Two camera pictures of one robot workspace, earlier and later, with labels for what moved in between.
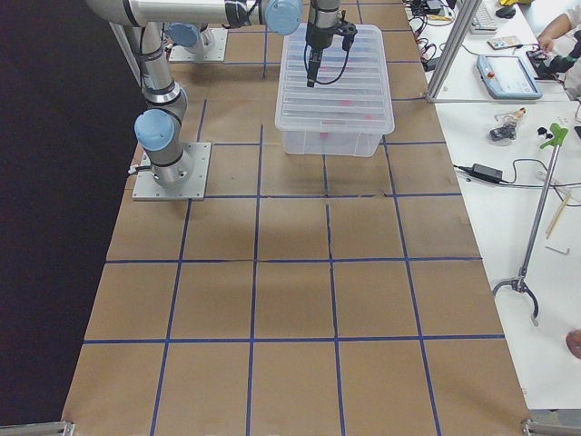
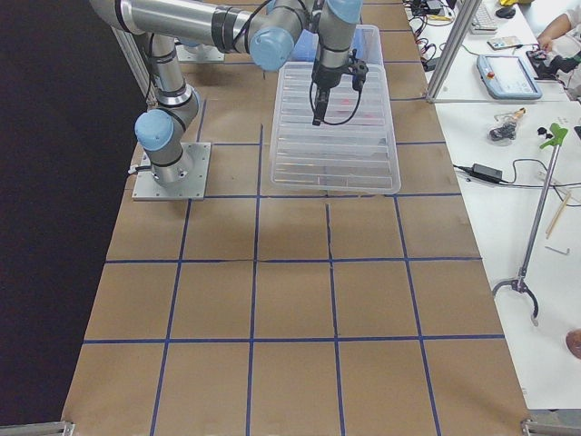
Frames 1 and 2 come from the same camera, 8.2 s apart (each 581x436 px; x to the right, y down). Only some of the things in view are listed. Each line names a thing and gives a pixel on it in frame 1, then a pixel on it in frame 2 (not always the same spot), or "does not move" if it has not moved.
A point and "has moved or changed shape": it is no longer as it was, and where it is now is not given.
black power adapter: x=487 y=173 does not move
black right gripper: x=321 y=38 → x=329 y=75
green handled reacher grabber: x=556 y=134 does not move
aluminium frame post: x=466 y=15 does not move
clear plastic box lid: x=360 y=101 has moved or changed shape
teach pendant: x=507 y=77 does not move
